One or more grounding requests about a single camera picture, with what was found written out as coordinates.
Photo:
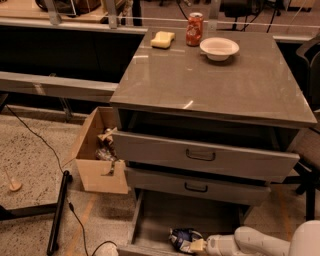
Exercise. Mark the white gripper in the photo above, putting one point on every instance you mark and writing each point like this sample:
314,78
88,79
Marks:
213,245

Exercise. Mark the blue chip bag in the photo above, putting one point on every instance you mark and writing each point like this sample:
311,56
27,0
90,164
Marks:
181,239

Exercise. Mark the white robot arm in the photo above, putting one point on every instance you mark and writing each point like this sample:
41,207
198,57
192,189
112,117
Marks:
247,241

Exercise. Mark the bottom grey drawer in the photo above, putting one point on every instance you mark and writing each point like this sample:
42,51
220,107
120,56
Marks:
157,213

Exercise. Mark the grey drawer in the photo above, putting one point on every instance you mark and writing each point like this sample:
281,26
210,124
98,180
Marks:
157,213
219,159
196,187

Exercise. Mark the middle grey drawer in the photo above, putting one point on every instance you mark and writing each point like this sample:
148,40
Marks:
196,187

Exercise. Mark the top grey drawer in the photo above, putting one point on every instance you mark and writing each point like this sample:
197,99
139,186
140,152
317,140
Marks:
219,159

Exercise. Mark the grey drawer cabinet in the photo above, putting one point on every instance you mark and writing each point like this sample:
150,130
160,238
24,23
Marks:
251,100

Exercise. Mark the cardboard box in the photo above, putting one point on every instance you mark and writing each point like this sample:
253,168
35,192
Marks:
97,175

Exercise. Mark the black chair base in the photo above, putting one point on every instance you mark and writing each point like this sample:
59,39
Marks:
308,180

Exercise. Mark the crumpled wrappers in box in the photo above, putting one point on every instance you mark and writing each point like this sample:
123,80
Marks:
106,150

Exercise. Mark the black table leg base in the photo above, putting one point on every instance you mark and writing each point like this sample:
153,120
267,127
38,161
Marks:
56,209

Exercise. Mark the white bowl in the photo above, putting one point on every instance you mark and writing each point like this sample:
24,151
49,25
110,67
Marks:
219,49

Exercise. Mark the yellow sponge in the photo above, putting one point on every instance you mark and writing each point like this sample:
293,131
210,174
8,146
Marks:
162,40

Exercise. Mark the red soda can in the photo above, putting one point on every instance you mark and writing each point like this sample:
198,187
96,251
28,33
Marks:
194,29

